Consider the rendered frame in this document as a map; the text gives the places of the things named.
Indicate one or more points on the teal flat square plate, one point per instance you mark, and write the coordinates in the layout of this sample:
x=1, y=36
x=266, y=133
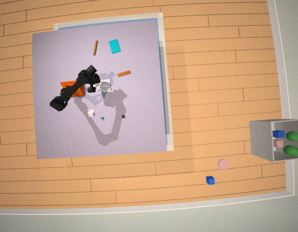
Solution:
x=114, y=46

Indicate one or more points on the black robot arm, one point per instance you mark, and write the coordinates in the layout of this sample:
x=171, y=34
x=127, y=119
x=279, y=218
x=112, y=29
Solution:
x=83, y=78

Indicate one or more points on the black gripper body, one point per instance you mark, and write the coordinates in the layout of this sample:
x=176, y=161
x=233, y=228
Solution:
x=91, y=89

